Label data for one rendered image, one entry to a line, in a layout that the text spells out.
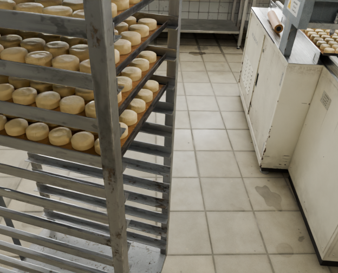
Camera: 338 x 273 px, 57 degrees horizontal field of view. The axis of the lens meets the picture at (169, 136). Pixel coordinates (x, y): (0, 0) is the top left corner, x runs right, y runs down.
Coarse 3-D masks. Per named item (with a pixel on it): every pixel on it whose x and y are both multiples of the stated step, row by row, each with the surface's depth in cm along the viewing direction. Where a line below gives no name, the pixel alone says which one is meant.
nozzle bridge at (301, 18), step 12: (288, 0) 175; (300, 0) 157; (312, 0) 150; (324, 0) 150; (336, 0) 150; (288, 12) 174; (300, 12) 156; (312, 12) 161; (324, 12) 161; (336, 12) 161; (288, 24) 172; (300, 24) 157; (312, 24) 160; (324, 24) 160; (336, 24) 159; (288, 36) 171; (288, 48) 175
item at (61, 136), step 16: (144, 96) 86; (128, 112) 78; (144, 112) 82; (0, 128) 73; (16, 128) 71; (32, 128) 71; (48, 128) 72; (64, 128) 71; (128, 128) 76; (48, 144) 70; (64, 144) 70; (80, 144) 67; (96, 144) 67
